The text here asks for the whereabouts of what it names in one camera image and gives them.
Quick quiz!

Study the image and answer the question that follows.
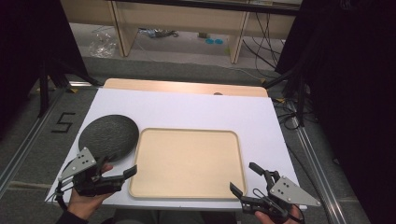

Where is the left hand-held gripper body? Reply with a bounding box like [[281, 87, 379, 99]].
[[58, 147, 126, 198]]

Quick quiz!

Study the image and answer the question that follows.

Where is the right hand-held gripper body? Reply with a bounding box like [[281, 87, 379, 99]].
[[240, 170, 322, 222]]

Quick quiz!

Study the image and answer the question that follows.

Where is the dark grey round plate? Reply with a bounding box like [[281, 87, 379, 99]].
[[78, 114, 140, 163]]

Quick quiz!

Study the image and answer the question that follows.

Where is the beige rectangular tray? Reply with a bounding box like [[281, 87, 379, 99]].
[[128, 127, 248, 201]]

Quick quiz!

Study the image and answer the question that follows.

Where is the person's right hand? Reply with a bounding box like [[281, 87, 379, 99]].
[[254, 204, 304, 224]]

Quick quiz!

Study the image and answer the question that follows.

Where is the person's left hand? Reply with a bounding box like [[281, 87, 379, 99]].
[[66, 162, 115, 220]]

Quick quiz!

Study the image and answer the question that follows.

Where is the black metal stand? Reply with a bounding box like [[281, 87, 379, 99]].
[[36, 57, 104, 119], [262, 66, 307, 128]]

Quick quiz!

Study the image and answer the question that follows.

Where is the white board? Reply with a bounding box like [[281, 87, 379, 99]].
[[44, 87, 308, 211]]

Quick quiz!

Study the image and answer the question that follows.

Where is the clear plastic bag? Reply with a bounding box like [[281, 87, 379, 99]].
[[88, 31, 118, 59]]

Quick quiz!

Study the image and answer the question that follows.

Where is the black curtain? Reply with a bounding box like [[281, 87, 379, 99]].
[[275, 0, 396, 224], [0, 0, 90, 138]]

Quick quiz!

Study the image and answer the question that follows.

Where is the crumpled wrapper under desk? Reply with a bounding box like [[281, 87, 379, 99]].
[[138, 27, 180, 39]]

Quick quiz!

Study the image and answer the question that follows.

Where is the light wooden desk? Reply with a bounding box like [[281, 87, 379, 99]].
[[60, 0, 301, 65]]

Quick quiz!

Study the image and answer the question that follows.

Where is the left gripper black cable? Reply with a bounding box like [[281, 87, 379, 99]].
[[46, 181, 78, 212]]

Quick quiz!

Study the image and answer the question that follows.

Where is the metal floor rail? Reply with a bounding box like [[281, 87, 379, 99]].
[[0, 81, 94, 197], [281, 98, 351, 224]]

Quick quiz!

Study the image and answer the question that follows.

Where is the bundle of black cables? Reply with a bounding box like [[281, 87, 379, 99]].
[[242, 11, 286, 72]]

